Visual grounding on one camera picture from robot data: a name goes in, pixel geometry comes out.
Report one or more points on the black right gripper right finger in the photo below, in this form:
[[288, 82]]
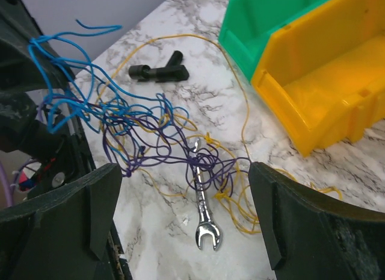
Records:
[[309, 235]]

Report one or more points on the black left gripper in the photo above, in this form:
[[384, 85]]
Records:
[[64, 155]]

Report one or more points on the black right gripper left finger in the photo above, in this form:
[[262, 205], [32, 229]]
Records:
[[63, 234]]

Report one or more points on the yellow plastic bin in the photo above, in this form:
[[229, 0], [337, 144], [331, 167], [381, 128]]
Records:
[[323, 74]]

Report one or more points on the green plastic bin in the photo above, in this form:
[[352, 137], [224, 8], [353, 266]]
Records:
[[248, 25]]

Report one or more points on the silver open-end wrench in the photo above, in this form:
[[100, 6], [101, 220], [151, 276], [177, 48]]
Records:
[[206, 226]]

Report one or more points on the black socket T-handle tool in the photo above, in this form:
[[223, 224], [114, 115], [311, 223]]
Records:
[[173, 71]]

